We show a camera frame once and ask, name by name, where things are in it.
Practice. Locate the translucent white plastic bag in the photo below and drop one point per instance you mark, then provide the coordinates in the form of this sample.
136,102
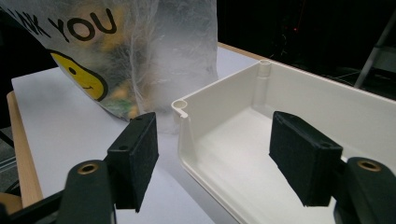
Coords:
162,46

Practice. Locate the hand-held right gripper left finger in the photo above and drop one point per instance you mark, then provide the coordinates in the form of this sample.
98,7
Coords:
134,161

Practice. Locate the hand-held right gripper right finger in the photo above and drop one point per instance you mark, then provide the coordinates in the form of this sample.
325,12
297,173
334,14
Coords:
302,161

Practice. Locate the grey metal stand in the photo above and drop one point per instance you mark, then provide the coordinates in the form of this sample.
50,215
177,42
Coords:
371,60

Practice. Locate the white plastic box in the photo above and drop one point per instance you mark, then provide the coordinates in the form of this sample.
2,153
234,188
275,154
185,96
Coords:
246,149

